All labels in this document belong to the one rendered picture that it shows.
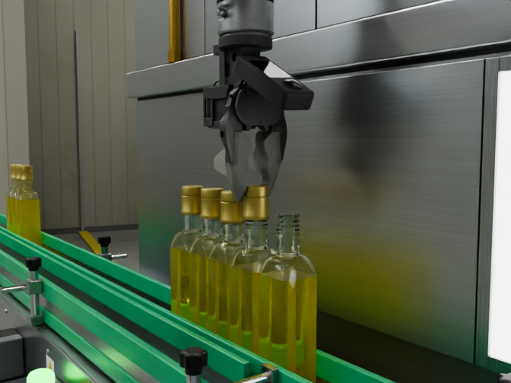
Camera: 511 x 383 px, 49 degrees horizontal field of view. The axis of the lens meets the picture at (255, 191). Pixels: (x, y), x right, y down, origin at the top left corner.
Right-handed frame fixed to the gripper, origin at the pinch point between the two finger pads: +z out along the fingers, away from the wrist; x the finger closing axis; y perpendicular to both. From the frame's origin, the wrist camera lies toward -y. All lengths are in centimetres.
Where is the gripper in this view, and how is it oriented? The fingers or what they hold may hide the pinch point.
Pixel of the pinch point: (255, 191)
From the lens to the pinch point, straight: 74.5
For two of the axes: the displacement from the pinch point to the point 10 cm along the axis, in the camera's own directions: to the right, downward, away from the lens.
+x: -8.0, 0.5, -6.0
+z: 0.0, 10.0, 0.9
